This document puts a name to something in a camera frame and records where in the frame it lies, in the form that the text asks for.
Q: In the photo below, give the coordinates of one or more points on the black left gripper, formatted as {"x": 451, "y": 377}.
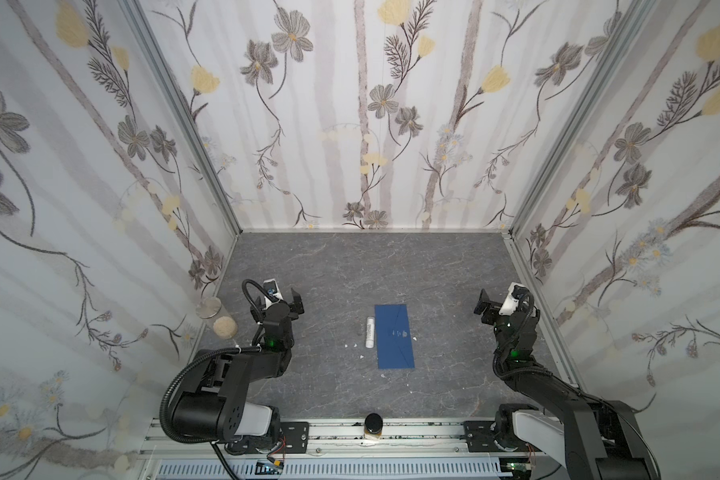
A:
{"x": 278, "y": 308}

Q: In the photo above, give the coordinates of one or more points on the white glue stick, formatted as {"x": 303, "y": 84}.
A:
{"x": 370, "y": 333}

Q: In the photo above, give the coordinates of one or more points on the dark blue envelope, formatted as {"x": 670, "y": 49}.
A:
{"x": 393, "y": 337}

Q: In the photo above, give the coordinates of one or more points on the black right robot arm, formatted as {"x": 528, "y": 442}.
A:
{"x": 590, "y": 437}

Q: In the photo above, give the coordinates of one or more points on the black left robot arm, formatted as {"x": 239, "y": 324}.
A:
{"x": 207, "y": 401}

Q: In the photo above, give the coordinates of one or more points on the glass jar with cork lid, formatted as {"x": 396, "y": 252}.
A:
{"x": 216, "y": 317}

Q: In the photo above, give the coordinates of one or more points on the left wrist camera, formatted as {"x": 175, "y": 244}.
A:
{"x": 273, "y": 293}

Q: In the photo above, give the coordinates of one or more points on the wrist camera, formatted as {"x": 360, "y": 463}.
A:
{"x": 516, "y": 294}
{"x": 273, "y": 293}

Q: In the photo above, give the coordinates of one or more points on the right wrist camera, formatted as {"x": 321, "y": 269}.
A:
{"x": 516, "y": 294}

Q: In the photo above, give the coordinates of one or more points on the black cylinder on rail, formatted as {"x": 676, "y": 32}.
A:
{"x": 373, "y": 426}

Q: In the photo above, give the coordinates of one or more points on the aluminium mounting rail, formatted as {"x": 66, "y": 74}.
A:
{"x": 399, "y": 437}

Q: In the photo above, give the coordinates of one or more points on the white perforated cable duct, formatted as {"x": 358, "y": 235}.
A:
{"x": 369, "y": 468}

